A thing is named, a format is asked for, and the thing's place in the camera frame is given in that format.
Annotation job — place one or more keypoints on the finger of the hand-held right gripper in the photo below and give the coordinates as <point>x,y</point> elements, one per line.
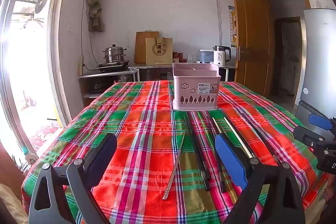
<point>307,134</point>
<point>319,121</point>

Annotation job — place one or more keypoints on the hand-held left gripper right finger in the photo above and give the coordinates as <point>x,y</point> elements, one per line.
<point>231,158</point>

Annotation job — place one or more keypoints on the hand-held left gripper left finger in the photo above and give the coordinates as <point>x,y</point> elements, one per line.
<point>103,158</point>

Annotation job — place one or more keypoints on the black chopstick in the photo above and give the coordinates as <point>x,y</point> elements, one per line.
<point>195,146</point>
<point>210,127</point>
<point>258,134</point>

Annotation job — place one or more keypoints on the silver metal chopstick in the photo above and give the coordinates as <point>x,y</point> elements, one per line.
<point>174,163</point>

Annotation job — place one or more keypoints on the pink utensil basket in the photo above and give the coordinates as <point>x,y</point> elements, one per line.
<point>194,87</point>

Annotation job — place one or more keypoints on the plaid tablecloth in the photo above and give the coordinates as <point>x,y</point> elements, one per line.
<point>136,134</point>

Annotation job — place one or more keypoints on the silver refrigerator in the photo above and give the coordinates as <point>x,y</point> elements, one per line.
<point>320,61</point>

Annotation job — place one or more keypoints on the red patterned rug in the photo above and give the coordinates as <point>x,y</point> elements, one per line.
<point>44,137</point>

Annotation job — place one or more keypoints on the black cooker appliance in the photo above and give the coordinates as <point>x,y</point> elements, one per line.
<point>95,86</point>

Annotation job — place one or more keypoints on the steel shelf rack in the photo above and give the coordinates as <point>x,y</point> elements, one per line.
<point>105,75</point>

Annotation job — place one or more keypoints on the black induction cooker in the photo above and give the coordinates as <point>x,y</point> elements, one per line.
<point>113,65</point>

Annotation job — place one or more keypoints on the beige power strip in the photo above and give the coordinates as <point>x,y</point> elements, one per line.
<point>80,65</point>

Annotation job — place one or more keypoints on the white electric kettle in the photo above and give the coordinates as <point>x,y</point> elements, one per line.
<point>220,56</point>

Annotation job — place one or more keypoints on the steel steamer pot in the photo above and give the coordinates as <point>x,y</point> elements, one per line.
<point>115,54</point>

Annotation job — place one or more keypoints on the clear water container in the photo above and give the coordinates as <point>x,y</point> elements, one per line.
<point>206,56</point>

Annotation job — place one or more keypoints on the steel counter table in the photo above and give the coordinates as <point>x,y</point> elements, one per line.
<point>157,67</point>

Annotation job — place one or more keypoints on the glass cup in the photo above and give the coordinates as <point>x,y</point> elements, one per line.
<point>190,58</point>

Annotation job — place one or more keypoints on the wooden door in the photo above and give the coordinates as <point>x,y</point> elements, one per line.
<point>252,37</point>

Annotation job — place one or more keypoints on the white sliding glass door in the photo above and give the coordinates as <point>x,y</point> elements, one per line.
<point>59,56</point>

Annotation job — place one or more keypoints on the red lidded jar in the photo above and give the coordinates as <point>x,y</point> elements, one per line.
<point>175,57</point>
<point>181,55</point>

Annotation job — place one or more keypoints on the wooden cutting board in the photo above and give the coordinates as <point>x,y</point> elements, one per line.
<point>140,48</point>

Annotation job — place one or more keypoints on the tan paper bag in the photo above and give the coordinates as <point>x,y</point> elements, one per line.
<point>158,52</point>

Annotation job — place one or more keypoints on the wall poster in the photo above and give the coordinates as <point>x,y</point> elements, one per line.
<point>232,27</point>

